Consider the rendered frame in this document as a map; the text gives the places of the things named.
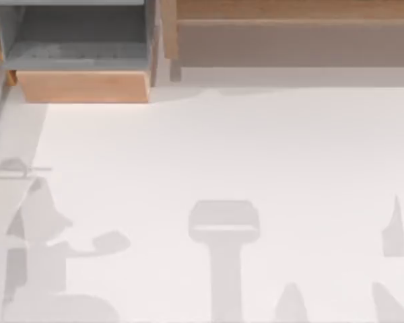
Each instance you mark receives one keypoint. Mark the pale wooden drawer front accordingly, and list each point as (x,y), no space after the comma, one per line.
(82,85)

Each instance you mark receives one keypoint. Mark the pulled-out drawer grey pierced inside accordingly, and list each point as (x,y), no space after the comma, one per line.
(77,37)

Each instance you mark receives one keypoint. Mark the wooden open shelf unit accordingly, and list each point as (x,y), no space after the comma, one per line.
(289,30)

